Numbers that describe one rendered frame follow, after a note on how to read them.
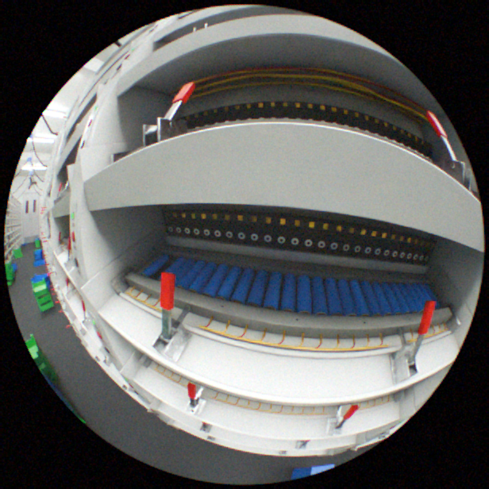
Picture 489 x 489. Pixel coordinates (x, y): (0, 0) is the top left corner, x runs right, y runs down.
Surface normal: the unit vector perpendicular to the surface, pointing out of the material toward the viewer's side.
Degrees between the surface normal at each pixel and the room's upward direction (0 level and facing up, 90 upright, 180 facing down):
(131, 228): 90
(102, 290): 90
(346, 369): 20
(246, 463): 0
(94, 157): 90
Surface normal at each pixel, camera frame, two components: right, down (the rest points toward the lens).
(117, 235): 0.96, 0.11
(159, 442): 0.07, -0.98
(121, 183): -0.28, 0.48
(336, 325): -0.03, -0.87
